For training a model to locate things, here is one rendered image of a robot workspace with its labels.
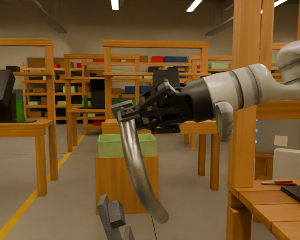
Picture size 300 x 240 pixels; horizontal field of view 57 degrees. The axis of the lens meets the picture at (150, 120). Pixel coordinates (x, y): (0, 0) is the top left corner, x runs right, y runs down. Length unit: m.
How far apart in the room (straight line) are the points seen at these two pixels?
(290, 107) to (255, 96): 1.02
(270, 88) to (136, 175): 0.26
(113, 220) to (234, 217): 1.00
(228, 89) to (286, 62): 0.11
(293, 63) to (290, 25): 12.43
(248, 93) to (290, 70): 0.08
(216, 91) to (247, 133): 0.87
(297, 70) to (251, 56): 0.81
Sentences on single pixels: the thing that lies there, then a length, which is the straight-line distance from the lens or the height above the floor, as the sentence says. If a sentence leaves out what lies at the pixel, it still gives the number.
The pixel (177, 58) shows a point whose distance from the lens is 7.96.
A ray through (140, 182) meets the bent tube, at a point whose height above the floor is 1.19.
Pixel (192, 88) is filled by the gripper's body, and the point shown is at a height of 1.34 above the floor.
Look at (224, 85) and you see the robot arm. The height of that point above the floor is 1.34.
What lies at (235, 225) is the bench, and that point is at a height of 0.70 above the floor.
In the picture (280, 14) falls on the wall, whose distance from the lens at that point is 12.80.
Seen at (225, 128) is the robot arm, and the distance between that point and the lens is 0.46.
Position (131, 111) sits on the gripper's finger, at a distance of 0.48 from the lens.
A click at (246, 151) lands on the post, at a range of 1.34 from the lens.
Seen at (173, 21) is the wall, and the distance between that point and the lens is 11.28.
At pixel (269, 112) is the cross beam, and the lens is 1.46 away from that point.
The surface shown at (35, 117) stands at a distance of 10.67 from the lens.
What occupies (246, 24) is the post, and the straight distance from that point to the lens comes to 1.33.
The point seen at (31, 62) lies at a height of 2.25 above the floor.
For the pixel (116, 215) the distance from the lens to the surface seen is 0.48.
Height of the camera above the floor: 1.34
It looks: 7 degrees down
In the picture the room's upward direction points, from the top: straight up
